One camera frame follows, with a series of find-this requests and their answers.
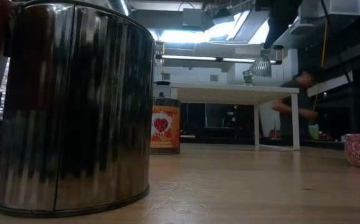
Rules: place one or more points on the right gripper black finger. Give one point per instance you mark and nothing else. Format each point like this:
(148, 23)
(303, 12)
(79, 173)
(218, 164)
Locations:
(273, 32)

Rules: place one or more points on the ribbed glass candlestick holder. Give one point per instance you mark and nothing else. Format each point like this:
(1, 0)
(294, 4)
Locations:
(248, 77)
(261, 67)

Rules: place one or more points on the small orange-labelled candle tin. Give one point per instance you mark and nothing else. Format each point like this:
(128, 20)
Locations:
(165, 127)

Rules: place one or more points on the large silver tin can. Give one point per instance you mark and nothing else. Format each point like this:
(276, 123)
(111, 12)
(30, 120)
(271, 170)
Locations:
(74, 109)

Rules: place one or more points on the person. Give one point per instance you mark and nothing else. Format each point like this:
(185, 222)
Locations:
(304, 79)

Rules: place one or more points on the white perforated metal shelf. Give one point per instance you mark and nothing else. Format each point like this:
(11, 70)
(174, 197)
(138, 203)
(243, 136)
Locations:
(230, 93)

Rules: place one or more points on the long ceiling tube lamp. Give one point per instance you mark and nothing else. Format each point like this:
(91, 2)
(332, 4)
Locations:
(198, 58)

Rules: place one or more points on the bright ceiling light panel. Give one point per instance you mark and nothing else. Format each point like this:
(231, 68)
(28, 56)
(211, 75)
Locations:
(183, 35)

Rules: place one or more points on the red bag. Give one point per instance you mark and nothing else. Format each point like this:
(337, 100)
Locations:
(275, 134)

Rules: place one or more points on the white green jug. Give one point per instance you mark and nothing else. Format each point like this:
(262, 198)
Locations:
(314, 132)

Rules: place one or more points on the black low cabinet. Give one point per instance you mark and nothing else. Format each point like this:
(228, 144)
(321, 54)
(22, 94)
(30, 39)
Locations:
(220, 137)

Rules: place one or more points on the white ceiling duct box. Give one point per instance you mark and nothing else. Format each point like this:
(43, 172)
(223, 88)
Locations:
(342, 7)

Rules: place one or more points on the grey wall plate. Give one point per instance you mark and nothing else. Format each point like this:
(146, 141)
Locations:
(166, 76)
(214, 78)

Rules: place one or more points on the silver ceiling duct pipe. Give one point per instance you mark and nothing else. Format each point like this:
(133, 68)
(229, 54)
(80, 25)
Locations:
(121, 6)

